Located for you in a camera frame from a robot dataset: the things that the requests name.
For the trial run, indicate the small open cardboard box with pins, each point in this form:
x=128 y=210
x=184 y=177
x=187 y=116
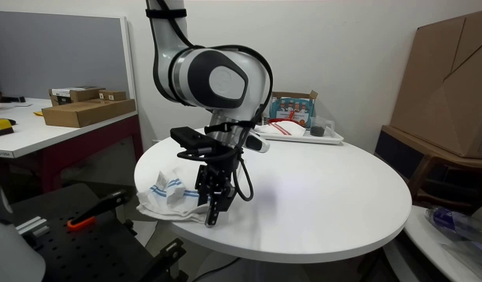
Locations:
x=62 y=96

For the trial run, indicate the white towel with blue stripes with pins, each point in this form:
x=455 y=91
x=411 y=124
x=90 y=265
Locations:
x=172 y=199

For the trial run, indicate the grey partition panel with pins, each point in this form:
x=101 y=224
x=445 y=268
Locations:
x=40 y=52

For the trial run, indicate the orange handled black clamp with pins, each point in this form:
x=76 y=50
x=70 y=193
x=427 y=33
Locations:
x=90 y=216

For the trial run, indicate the dark wooden shelf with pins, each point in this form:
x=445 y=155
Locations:
x=434 y=176

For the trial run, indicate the clear plastic bag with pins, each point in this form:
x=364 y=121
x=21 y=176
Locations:
x=458 y=224

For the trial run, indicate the yellow black tool on desk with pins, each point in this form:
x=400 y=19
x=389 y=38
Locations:
x=7 y=126

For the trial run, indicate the white cloth with red stripes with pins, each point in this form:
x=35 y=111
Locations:
x=281 y=129

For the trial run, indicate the large cardboard box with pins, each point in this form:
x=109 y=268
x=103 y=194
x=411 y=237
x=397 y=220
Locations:
x=441 y=96

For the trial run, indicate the white round table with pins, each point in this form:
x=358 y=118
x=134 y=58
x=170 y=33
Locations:
x=312 y=204

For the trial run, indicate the white rectangular tray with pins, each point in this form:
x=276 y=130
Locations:
x=331 y=137

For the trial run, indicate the black perforated breadboard table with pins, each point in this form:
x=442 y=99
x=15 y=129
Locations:
x=106 y=251

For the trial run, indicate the flat cardboard box on desk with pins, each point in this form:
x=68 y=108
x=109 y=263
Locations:
x=87 y=113

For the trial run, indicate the white side desk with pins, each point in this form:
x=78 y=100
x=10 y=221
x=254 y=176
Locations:
x=31 y=133

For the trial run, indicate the small black cup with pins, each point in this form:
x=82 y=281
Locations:
x=317 y=130

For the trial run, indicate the blue and red picture box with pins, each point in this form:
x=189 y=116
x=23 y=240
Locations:
x=298 y=107

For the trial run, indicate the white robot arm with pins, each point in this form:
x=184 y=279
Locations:
x=233 y=82

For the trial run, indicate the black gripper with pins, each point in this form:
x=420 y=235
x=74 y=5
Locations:
x=215 y=180

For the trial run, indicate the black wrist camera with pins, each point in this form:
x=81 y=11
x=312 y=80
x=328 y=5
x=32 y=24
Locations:
x=192 y=140

